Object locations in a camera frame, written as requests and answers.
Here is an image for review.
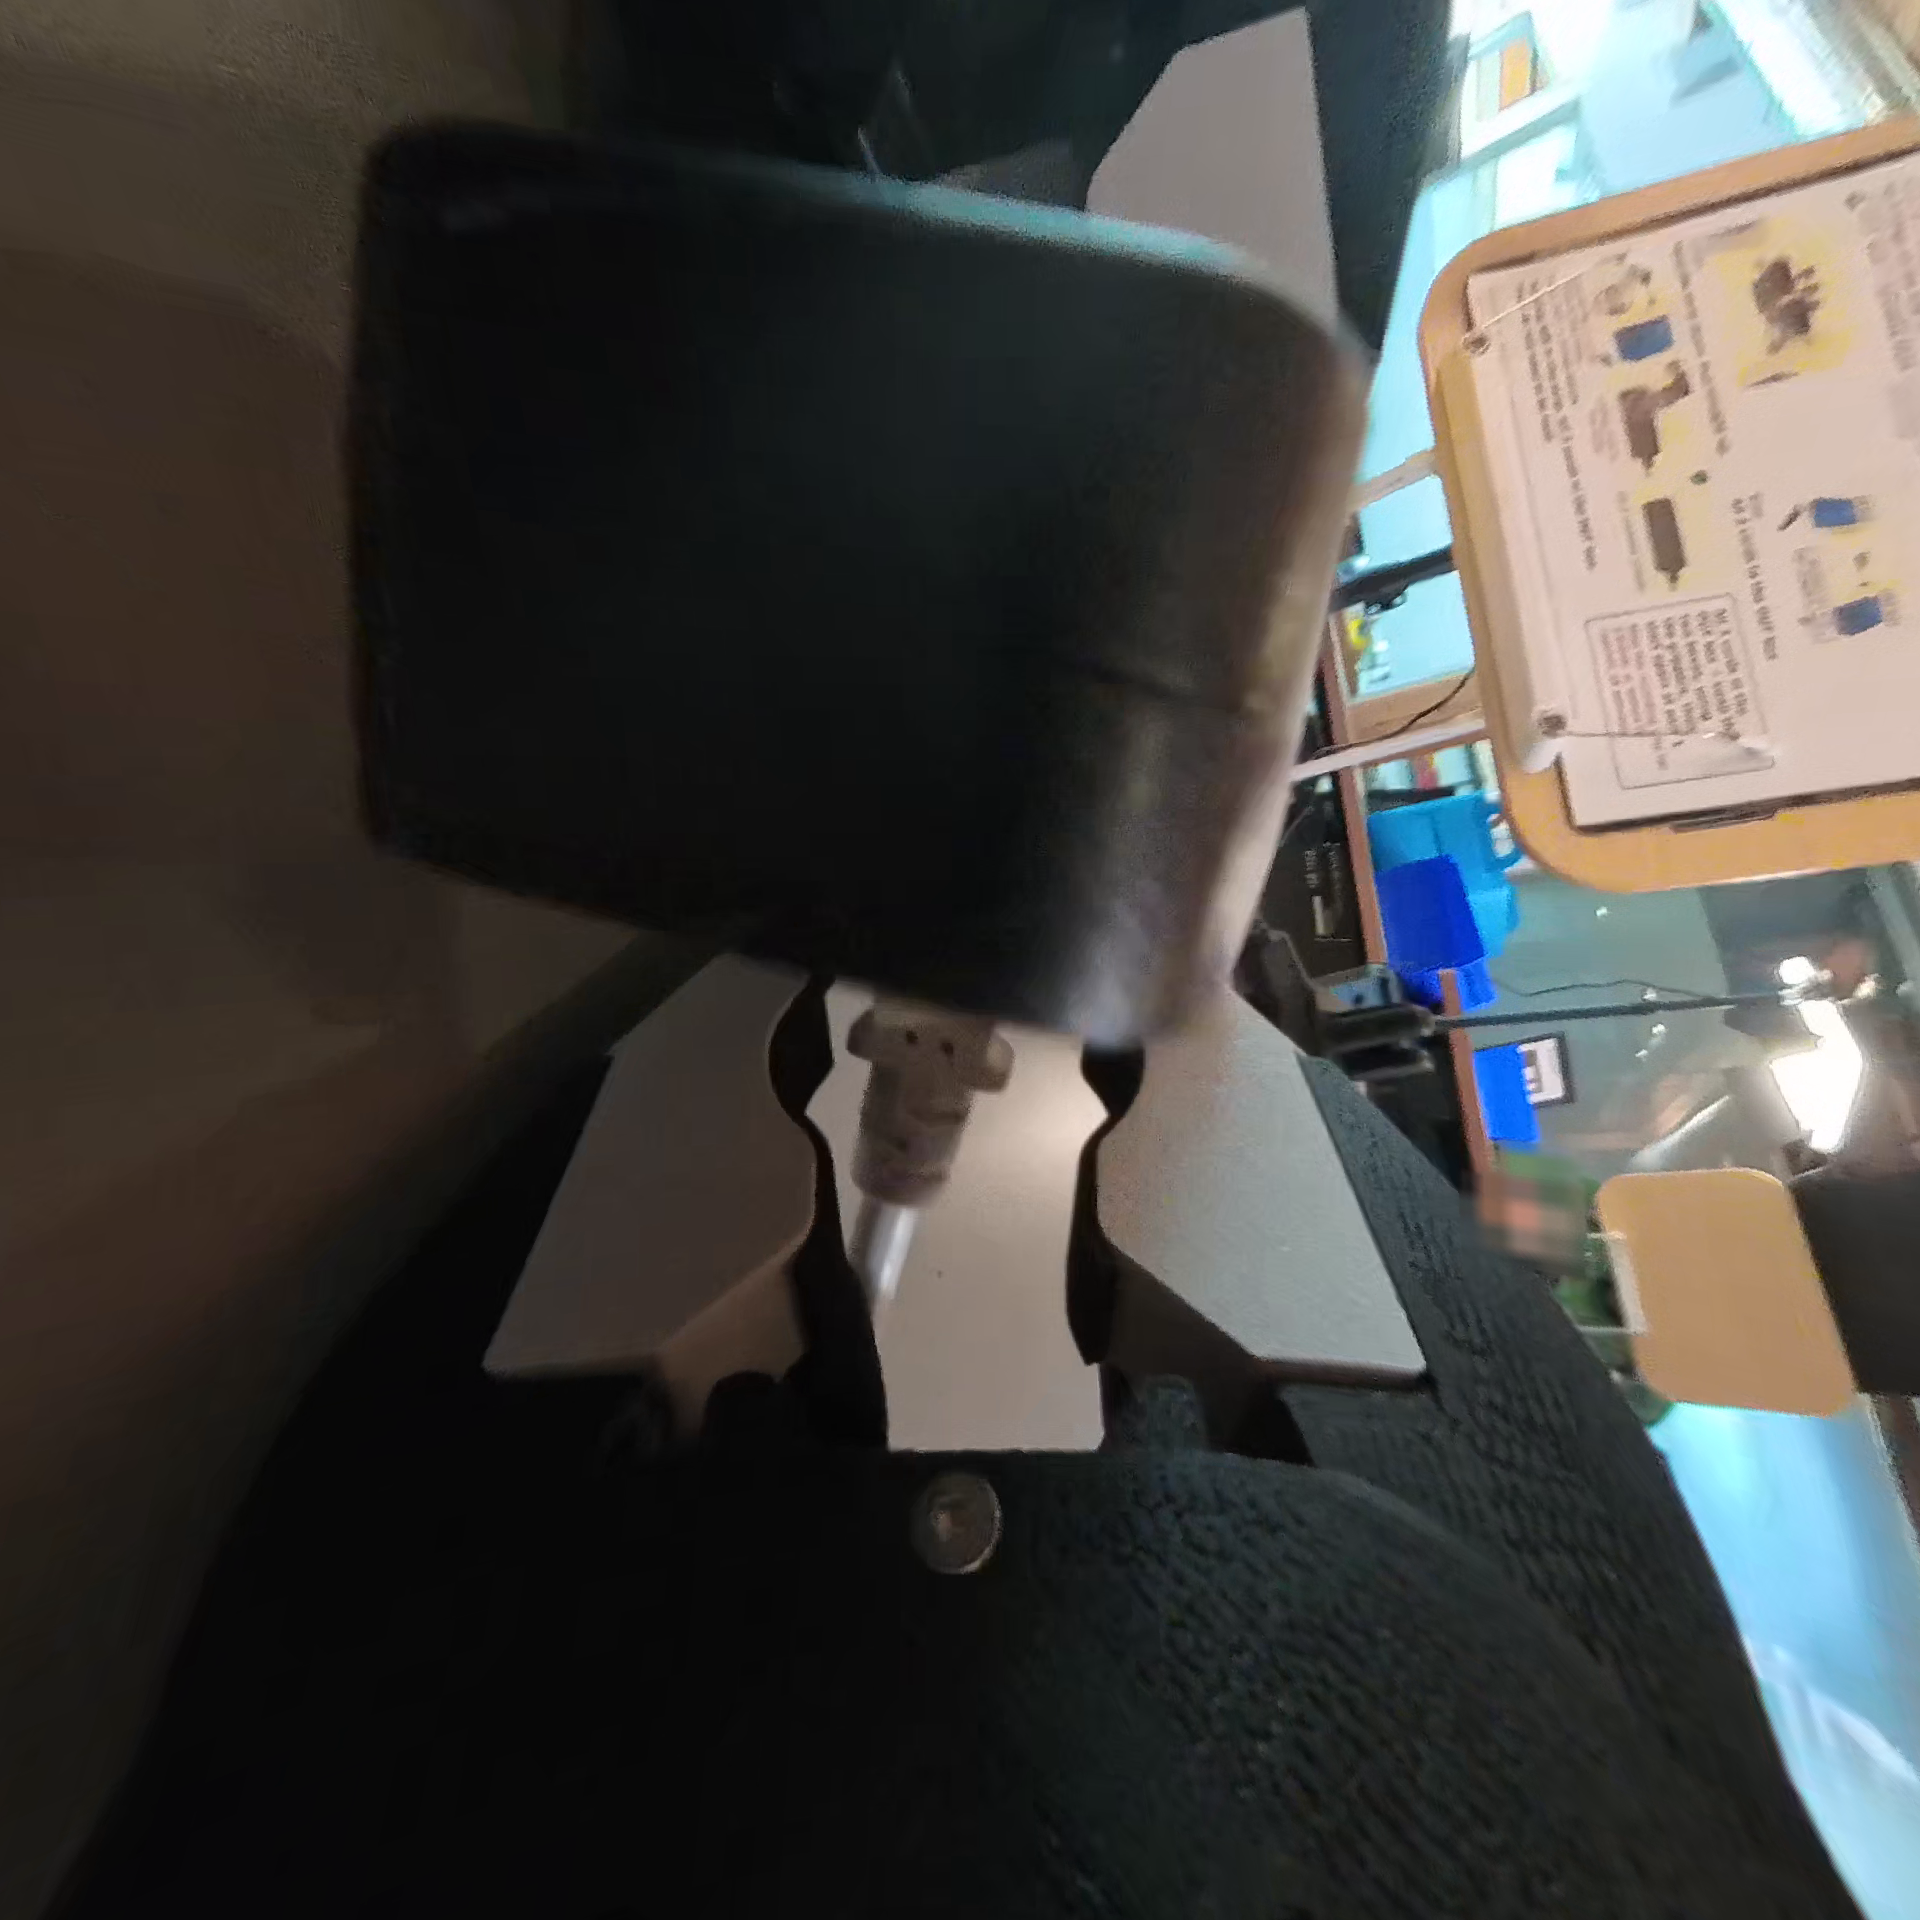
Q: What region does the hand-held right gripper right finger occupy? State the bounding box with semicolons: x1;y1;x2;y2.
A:
1068;982;1431;1393

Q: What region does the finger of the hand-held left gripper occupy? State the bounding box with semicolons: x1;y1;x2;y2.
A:
1082;12;1341;323

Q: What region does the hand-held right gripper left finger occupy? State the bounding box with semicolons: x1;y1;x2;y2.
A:
481;951;834;1393

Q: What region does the short white extension cord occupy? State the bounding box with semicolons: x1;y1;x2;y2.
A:
843;1001;1019;1310

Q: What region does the black power strip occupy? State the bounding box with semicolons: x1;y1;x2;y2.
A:
352;120;1371;1043

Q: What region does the blue storage bin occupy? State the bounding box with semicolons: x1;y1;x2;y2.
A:
1365;793;1523;901
1372;853;1503;1009

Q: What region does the green plant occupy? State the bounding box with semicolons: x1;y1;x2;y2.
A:
1560;1259;1675;1428

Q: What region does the printed instruction sheet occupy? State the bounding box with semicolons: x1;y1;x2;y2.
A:
1462;150;1920;834

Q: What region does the small wooden board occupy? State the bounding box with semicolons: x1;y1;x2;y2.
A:
1594;1165;1862;1419

